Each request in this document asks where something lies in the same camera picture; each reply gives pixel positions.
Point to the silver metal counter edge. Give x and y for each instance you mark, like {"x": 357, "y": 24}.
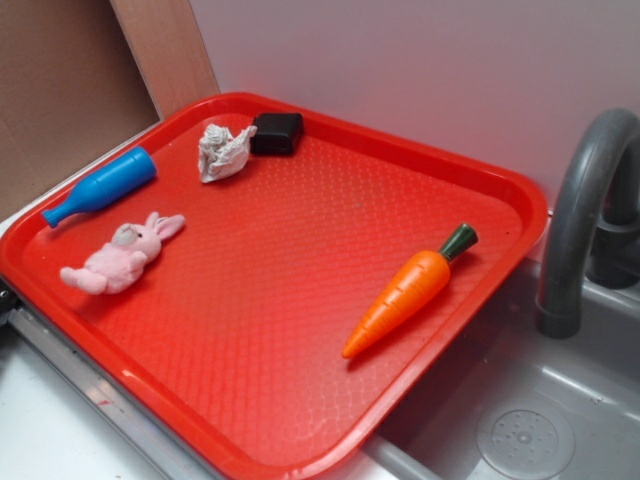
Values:
{"x": 63, "y": 419}

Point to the red plastic tray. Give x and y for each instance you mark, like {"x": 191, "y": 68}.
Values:
{"x": 233, "y": 335}

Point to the orange plastic toy carrot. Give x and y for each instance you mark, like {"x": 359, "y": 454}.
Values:
{"x": 414, "y": 285}

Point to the crumpled white paper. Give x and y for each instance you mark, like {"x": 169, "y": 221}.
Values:
{"x": 221, "y": 155}

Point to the grey toy sink basin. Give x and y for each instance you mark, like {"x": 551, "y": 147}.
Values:
{"x": 505, "y": 402}

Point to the black rectangular block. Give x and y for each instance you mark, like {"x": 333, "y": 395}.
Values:
{"x": 277, "y": 133}

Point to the brown cardboard panel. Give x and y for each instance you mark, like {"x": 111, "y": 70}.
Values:
{"x": 79, "y": 78}

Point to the pink plush bunny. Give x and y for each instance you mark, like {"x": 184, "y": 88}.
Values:
{"x": 119, "y": 263}

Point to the grey toy faucet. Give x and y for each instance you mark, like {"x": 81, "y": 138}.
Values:
{"x": 594, "y": 231}

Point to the blue plastic toy bottle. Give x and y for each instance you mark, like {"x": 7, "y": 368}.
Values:
{"x": 105, "y": 186}

